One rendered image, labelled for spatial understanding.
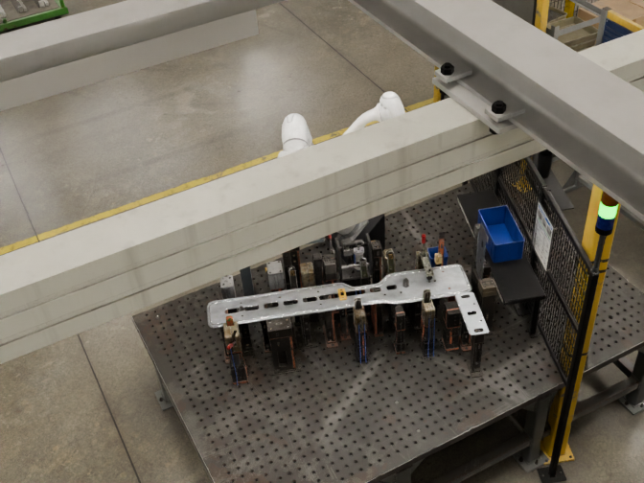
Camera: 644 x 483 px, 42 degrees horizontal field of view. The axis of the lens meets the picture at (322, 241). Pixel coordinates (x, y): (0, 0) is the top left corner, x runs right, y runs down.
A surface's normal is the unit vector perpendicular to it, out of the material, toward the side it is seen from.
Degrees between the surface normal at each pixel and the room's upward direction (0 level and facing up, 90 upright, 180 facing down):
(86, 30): 0
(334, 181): 90
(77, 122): 0
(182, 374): 0
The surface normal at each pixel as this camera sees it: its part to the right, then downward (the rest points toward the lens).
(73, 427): -0.06, -0.75
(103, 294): 0.47, 0.56
